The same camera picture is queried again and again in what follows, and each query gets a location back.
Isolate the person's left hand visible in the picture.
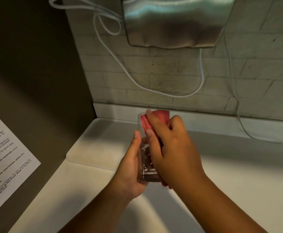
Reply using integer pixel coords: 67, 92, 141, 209
112, 130, 149, 201

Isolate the person's right hand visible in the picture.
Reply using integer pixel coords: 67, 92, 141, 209
145, 110, 208, 190

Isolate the clear drinking glass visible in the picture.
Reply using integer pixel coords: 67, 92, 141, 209
135, 112, 166, 185

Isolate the red cleaning cloth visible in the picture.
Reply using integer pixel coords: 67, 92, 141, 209
140, 109, 174, 190

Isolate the person's left forearm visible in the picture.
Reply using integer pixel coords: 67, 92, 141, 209
56, 184, 133, 233

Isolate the person's right forearm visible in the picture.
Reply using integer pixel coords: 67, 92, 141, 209
173, 174, 269, 233

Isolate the white printed paper notice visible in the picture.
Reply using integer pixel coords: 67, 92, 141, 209
0, 103, 42, 223

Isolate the long white cable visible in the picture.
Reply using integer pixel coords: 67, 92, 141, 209
222, 28, 283, 145

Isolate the looped white cable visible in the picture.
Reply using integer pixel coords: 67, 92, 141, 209
49, 0, 204, 98

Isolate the stainless steel wall dispenser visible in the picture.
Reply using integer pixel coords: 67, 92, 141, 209
121, 0, 237, 50

